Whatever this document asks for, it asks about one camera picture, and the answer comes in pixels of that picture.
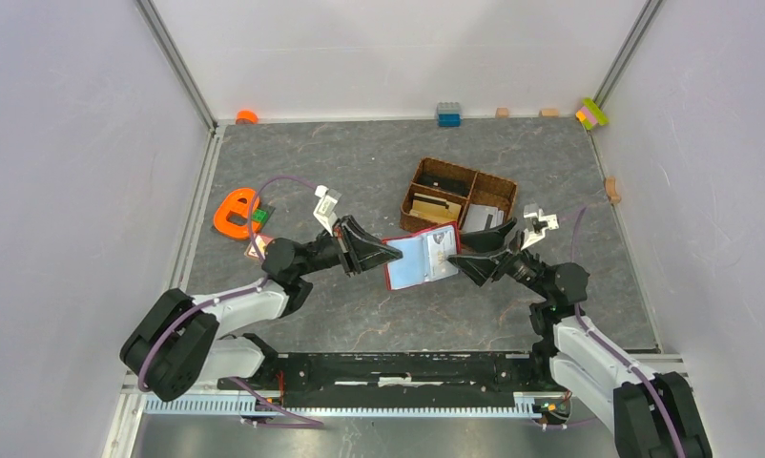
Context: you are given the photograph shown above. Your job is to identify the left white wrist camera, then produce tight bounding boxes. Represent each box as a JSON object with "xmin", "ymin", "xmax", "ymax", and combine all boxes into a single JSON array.
[{"xmin": 313, "ymin": 185, "xmax": 341, "ymax": 235}]

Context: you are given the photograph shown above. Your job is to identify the pink picture card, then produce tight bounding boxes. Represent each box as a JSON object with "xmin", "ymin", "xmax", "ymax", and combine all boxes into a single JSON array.
[{"xmin": 244, "ymin": 234, "xmax": 274, "ymax": 260}]

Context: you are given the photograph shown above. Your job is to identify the green pink toy bricks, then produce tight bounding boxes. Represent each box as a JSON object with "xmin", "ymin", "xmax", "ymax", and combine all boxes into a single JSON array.
[{"xmin": 575, "ymin": 97, "xmax": 610, "ymax": 131}]

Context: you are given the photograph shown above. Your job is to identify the woven brown basket organizer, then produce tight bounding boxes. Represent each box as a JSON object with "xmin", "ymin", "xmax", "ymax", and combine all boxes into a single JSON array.
[{"xmin": 400, "ymin": 157, "xmax": 518, "ymax": 233}]

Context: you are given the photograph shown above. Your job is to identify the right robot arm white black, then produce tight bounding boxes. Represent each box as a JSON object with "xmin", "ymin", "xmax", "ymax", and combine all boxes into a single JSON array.
[{"xmin": 449, "ymin": 215, "xmax": 713, "ymax": 457}]

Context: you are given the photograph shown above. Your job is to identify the red card holder wallet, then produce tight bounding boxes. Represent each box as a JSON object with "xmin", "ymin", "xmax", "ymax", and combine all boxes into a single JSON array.
[{"xmin": 383, "ymin": 222, "xmax": 461, "ymax": 291}]

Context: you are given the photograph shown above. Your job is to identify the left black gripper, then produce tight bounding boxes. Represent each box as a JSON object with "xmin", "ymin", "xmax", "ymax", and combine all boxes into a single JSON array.
[{"xmin": 294, "ymin": 214, "xmax": 403, "ymax": 277}]

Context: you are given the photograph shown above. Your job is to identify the silver VIP card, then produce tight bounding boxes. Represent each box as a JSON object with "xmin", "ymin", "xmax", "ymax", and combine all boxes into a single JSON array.
[{"xmin": 425, "ymin": 225, "xmax": 459, "ymax": 281}]

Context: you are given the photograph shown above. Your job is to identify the orange round cap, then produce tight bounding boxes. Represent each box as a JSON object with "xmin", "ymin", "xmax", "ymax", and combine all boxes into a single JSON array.
[{"xmin": 235, "ymin": 110, "xmax": 258, "ymax": 125}]

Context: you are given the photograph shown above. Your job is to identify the green toy brick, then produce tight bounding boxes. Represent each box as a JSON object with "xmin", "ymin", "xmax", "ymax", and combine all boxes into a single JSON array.
[{"xmin": 251, "ymin": 208, "xmax": 274, "ymax": 226}]

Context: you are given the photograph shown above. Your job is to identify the grey cards in basket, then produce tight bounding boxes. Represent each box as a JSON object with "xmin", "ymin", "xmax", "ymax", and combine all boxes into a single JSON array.
[{"xmin": 461, "ymin": 204, "xmax": 505, "ymax": 233}]

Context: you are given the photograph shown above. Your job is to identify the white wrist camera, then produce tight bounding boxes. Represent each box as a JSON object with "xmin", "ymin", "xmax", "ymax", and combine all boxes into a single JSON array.
[
  {"xmin": 313, "ymin": 185, "xmax": 341, "ymax": 235},
  {"xmin": 520, "ymin": 203, "xmax": 559, "ymax": 250}
]

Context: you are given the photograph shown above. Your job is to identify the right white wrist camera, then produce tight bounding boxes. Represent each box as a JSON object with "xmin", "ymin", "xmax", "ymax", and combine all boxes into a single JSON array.
[{"xmin": 520, "ymin": 203, "xmax": 559, "ymax": 250}]

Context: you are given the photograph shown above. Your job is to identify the orange plastic letter shape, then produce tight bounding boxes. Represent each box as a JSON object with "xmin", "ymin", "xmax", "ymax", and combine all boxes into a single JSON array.
[{"xmin": 213, "ymin": 188, "xmax": 261, "ymax": 240}]

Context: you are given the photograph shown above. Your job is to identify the slotted cable duct rail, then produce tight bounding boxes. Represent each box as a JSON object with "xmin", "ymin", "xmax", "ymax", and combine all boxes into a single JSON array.
[{"xmin": 144, "ymin": 393, "xmax": 541, "ymax": 420}]

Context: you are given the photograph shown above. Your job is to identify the black card in basket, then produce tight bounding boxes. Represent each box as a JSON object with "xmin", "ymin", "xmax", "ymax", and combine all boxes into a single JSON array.
[{"xmin": 416, "ymin": 174, "xmax": 470, "ymax": 197}]

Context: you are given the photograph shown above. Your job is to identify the curved wooden piece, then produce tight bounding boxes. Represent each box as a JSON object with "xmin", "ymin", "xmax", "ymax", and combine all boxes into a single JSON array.
[{"xmin": 604, "ymin": 177, "xmax": 622, "ymax": 205}]

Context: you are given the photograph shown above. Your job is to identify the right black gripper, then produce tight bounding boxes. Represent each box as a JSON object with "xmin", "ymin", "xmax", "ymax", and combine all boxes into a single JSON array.
[{"xmin": 446, "ymin": 217, "xmax": 551, "ymax": 301}]

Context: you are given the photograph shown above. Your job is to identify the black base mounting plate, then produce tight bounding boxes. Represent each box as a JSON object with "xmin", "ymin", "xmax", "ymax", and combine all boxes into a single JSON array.
[{"xmin": 247, "ymin": 351, "xmax": 564, "ymax": 408}]

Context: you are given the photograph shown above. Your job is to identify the blue grey toy bricks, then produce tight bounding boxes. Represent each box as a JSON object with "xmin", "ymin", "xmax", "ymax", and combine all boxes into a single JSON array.
[{"xmin": 436, "ymin": 102, "xmax": 462, "ymax": 128}]

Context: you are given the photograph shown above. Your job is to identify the beige cards in basket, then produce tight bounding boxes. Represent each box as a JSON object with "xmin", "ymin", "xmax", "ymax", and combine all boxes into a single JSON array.
[{"xmin": 408, "ymin": 193, "xmax": 462, "ymax": 224}]

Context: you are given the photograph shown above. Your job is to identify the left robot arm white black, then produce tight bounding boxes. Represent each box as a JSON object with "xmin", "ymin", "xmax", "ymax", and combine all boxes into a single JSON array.
[{"xmin": 119, "ymin": 216, "xmax": 403, "ymax": 402}]

